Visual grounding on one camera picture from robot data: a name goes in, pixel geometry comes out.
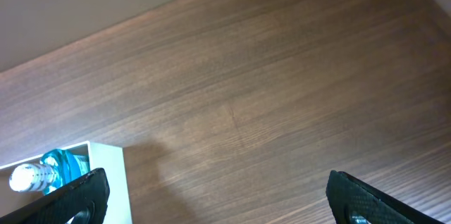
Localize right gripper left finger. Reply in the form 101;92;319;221
1;168;110;224

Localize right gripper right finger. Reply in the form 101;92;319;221
326;170;441;224

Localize white open cardboard box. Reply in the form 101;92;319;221
1;141;132;224

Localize blue mouthwash bottle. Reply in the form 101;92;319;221
9;149;90;195

